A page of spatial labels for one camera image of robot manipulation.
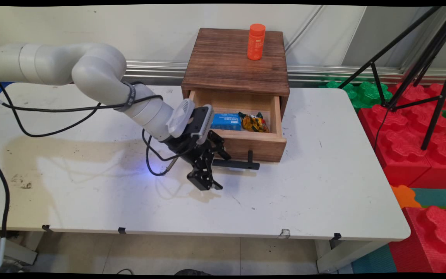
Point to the grey table leg frame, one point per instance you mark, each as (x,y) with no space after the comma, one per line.
(12,252)

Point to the black table edge clip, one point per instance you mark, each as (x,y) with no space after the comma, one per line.
(46,228)
(121,230)
(337,237)

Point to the black tripod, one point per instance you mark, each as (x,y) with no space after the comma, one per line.
(420,73)

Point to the yellow snack packet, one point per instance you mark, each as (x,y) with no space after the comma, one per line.
(254,123)

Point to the large red foam block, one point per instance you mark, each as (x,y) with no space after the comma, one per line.
(405,147)

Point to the blue carton box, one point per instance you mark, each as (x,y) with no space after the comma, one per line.
(226,122)

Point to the white tape scrap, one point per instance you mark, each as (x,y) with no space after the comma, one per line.
(285,233)

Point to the grey wall conduit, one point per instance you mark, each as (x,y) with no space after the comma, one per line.
(304,29)

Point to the aluminium wall rail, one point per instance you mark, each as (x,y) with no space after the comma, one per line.
(323,73)

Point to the teal foam floor mat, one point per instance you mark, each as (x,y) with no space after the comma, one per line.
(438,197)

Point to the dark wooden drawer cabinet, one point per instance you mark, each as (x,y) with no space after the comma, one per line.
(234,66)

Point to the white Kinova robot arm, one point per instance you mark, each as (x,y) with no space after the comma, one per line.
(91,73)

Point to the orange foam piece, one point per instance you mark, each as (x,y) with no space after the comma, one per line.
(404,197)

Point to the large green foam block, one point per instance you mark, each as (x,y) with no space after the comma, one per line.
(366,95)

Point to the orange plastic bottle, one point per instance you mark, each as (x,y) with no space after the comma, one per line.
(256,42)

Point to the white table leg frame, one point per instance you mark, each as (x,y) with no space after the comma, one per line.
(347,254)

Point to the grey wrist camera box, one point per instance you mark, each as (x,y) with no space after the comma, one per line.
(203,124)

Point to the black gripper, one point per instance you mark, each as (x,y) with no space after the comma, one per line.
(186,149)

